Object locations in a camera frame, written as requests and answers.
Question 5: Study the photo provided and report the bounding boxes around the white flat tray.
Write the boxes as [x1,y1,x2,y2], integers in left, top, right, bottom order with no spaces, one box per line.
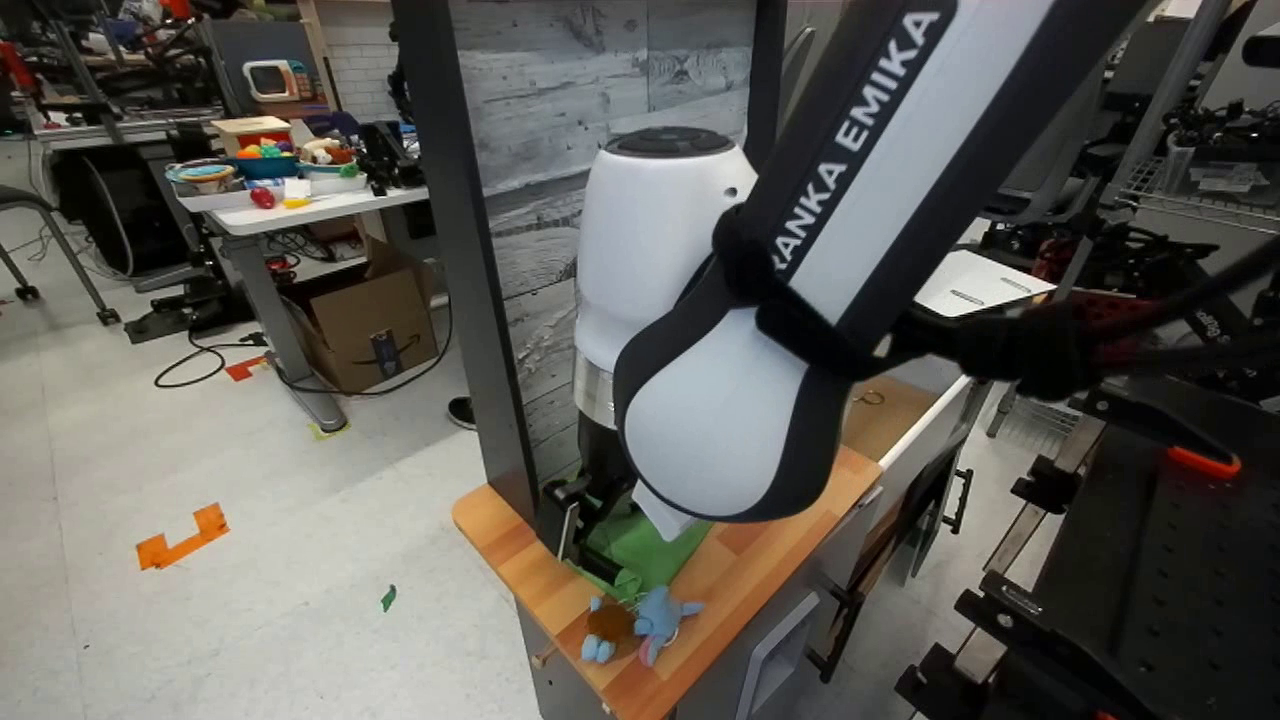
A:
[918,245,1059,325]

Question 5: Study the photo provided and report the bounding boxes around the colourful toy pile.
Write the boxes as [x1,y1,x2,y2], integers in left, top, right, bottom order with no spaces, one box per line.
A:
[166,110,370,193]

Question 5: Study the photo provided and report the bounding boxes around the white desk with grey leg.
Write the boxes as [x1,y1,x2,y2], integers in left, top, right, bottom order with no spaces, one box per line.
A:
[173,169,435,441]

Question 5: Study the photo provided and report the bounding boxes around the orange tape floor marker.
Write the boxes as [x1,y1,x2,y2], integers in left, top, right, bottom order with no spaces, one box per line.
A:
[131,499,233,576]

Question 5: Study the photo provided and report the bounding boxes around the brown cardboard box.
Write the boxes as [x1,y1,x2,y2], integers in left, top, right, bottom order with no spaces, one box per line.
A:
[285,257,444,401]

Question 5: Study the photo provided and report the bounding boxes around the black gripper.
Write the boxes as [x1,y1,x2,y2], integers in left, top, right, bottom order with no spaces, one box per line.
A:
[553,418,647,563]

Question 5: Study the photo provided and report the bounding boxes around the wide black frame post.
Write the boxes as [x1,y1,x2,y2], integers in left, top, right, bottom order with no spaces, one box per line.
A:
[389,0,548,537]

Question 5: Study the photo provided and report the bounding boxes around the grey wood plank backdrop panel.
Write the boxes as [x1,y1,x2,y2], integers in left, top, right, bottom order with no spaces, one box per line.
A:
[444,0,760,492]

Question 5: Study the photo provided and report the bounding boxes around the green cloth with black patches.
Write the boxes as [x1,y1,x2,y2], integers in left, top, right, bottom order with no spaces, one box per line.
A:
[567,509,720,613]

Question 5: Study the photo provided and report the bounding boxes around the grey toy kitchen cabinet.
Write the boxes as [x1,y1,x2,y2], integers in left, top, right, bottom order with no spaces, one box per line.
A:
[518,377,990,720]

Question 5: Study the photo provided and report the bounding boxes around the black cabinet door handle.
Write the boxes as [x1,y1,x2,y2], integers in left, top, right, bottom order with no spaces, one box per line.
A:
[937,463,980,540]

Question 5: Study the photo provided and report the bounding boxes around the wooden butcher block countertop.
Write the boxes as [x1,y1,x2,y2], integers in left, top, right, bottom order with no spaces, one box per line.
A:
[453,444,887,720]

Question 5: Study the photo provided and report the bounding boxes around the blue plush toy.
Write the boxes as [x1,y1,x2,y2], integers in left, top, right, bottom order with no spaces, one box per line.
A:
[576,580,707,670]

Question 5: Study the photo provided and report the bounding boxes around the orange handle grip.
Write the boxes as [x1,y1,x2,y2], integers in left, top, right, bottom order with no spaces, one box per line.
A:
[1160,441,1250,489]

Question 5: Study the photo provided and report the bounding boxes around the black perforated cart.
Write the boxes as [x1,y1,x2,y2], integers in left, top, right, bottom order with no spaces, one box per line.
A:
[891,369,1280,720]

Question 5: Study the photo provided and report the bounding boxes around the black floor cable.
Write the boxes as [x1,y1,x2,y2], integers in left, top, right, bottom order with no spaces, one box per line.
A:
[150,333,272,397]

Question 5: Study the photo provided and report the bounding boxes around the white sink basin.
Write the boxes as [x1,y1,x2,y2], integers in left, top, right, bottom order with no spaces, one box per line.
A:
[840,373,980,473]

